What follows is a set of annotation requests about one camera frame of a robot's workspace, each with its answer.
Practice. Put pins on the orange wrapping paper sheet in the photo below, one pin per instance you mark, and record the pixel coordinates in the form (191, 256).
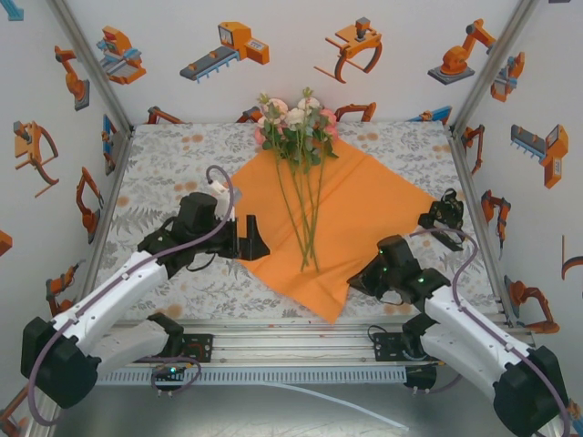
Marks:
(364, 205)

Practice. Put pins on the black ribbon with gold print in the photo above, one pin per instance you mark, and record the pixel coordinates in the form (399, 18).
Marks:
(444, 211)

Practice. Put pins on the artificial pink white flower bunch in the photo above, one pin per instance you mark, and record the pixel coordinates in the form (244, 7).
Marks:
(296, 118)

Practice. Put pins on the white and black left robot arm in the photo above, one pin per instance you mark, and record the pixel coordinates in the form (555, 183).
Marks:
(114, 291)

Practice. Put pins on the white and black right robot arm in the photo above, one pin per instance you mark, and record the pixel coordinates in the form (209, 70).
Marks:
(473, 328)

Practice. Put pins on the floral print tablecloth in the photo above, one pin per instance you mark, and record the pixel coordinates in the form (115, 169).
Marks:
(182, 155)

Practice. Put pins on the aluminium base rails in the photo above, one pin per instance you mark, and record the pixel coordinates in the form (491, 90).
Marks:
(296, 346)

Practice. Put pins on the circuit board with green light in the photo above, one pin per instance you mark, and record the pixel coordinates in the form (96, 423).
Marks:
(170, 371)

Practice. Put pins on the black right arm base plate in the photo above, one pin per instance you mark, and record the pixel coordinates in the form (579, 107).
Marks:
(387, 348)

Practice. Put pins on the aluminium side rail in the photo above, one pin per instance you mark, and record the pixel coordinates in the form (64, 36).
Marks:
(468, 182)
(109, 200)

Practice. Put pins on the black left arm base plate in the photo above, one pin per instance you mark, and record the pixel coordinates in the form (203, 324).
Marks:
(200, 348)

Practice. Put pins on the aluminium frame post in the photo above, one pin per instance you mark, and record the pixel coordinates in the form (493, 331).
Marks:
(91, 64)
(496, 59)

